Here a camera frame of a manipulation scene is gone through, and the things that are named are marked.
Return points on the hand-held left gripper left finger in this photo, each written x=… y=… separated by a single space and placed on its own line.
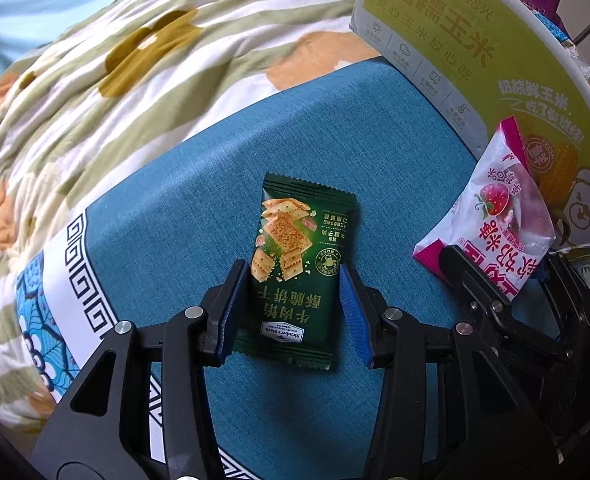
x=225 y=320

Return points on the pink strawberry snack packet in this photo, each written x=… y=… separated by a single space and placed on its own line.
x=495 y=200

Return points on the yellow-green cardboard box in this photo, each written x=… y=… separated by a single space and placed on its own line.
x=450 y=25

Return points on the blue patterned mat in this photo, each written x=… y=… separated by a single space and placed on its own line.
x=175 y=185

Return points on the green cracker packet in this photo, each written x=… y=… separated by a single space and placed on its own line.
x=295 y=240

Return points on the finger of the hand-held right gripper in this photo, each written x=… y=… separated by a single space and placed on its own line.
x=457 y=270
x=572 y=305

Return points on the floral striped blanket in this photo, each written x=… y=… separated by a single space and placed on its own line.
x=125 y=85

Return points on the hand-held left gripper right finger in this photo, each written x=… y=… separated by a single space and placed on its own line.
x=355 y=315

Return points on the light blue window cloth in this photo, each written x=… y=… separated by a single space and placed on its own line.
x=35 y=10

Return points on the pile of assorted snack packets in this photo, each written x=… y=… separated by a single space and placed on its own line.
x=575 y=55

